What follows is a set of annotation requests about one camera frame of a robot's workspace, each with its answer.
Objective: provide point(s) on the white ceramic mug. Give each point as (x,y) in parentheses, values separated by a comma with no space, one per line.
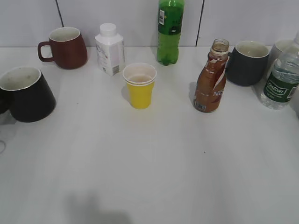
(277,49)

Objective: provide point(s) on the green soda bottle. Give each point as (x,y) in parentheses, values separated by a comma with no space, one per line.
(170,18)

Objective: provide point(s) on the Cestbon water bottle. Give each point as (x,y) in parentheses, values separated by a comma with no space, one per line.
(283,80)

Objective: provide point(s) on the yellow paper cup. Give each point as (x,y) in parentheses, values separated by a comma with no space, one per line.
(140,79)

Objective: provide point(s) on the white plastic milk bottle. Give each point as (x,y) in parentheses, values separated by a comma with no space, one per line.
(110,49)

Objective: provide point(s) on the black ceramic mug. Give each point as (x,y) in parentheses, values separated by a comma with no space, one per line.
(25,92)

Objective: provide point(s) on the brown Nescafe coffee bottle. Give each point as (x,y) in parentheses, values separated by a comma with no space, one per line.
(212,79)

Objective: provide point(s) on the dark grey ceramic mug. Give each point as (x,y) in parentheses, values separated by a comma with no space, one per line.
(247,63)

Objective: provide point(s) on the brown ceramic mug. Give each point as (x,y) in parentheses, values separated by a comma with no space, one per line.
(67,47)

